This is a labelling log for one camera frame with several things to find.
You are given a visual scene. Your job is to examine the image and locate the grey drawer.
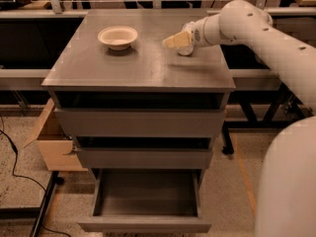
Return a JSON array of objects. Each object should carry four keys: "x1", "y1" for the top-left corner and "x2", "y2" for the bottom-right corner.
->
[
  {"x1": 54, "y1": 109, "x2": 224, "y2": 138},
  {"x1": 76, "y1": 136, "x2": 212, "y2": 169},
  {"x1": 79, "y1": 169, "x2": 210, "y2": 233}
]

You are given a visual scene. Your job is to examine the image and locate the clear plastic bottle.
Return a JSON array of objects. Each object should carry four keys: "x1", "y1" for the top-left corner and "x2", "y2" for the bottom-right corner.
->
[{"x1": 176, "y1": 43, "x2": 195, "y2": 56}]

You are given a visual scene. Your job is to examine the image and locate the grey middle drawer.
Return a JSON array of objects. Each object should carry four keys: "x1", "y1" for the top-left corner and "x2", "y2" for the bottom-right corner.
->
[{"x1": 76, "y1": 136, "x2": 212, "y2": 169}]

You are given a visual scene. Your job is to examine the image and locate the black metal floor frame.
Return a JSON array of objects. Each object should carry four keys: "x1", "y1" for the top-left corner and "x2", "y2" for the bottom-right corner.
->
[{"x1": 0, "y1": 171, "x2": 63, "y2": 237}]

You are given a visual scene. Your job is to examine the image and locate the white paper bowl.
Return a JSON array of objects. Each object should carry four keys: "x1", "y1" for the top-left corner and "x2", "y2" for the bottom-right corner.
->
[{"x1": 98, "y1": 26, "x2": 138, "y2": 50}]

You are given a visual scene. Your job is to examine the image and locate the cardboard box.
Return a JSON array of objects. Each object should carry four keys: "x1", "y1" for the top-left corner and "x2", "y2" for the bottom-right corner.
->
[{"x1": 24, "y1": 99, "x2": 86, "y2": 172}]

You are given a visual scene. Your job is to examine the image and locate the grey top drawer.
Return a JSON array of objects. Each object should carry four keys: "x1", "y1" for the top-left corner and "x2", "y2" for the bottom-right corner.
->
[{"x1": 54, "y1": 109, "x2": 224, "y2": 138}]

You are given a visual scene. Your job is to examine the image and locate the black floor cable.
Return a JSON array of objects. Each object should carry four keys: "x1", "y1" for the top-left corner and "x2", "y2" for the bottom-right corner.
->
[{"x1": 0, "y1": 116, "x2": 72, "y2": 237}]

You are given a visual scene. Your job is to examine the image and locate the grey bottom drawer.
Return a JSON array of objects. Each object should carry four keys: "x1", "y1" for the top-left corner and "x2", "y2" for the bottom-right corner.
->
[{"x1": 79, "y1": 169, "x2": 210, "y2": 233}]

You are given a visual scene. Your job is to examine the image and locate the black table leg frame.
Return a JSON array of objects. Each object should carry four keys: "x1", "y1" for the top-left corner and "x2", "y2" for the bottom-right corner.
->
[{"x1": 222, "y1": 83, "x2": 313, "y2": 155}]

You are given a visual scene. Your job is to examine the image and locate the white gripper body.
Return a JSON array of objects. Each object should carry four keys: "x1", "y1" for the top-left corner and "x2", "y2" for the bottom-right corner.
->
[{"x1": 184, "y1": 21, "x2": 208, "y2": 47}]

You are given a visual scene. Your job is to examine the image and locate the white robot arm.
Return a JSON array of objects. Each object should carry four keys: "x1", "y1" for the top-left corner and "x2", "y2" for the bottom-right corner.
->
[{"x1": 163, "y1": 0, "x2": 316, "y2": 237}]

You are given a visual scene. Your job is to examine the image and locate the grey drawer cabinet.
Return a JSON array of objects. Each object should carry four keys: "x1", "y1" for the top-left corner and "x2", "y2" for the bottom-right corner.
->
[{"x1": 41, "y1": 8, "x2": 236, "y2": 180}]

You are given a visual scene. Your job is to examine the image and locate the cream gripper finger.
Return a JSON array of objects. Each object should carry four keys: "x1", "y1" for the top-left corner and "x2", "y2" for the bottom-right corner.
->
[{"x1": 162, "y1": 32, "x2": 192, "y2": 48}]

